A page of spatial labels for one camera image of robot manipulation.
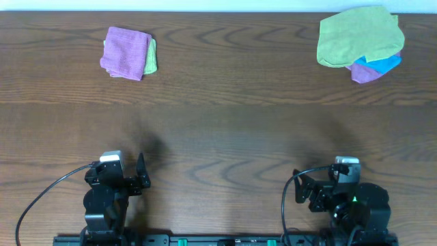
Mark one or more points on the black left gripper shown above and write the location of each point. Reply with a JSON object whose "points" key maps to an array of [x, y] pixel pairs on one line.
{"points": [[128, 184]]}

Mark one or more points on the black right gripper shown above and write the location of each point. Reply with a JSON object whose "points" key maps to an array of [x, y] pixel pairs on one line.
{"points": [[323, 189]]}

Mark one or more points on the purple microfibre cloth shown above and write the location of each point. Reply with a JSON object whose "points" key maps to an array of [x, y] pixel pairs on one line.
{"points": [[121, 33]]}

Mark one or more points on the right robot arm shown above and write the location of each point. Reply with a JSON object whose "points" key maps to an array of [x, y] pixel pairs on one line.
{"points": [[359, 211]]}

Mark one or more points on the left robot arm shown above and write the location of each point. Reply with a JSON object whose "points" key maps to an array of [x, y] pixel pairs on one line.
{"points": [[107, 201]]}

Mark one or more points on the folded light green cloth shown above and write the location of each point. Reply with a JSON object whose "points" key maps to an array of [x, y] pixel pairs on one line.
{"points": [[150, 56]]}

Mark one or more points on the blue cloth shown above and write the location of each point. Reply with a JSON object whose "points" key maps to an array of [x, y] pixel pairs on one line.
{"points": [[382, 66]]}

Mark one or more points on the unfolded green cloth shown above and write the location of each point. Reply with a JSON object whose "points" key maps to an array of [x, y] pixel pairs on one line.
{"points": [[371, 32]]}

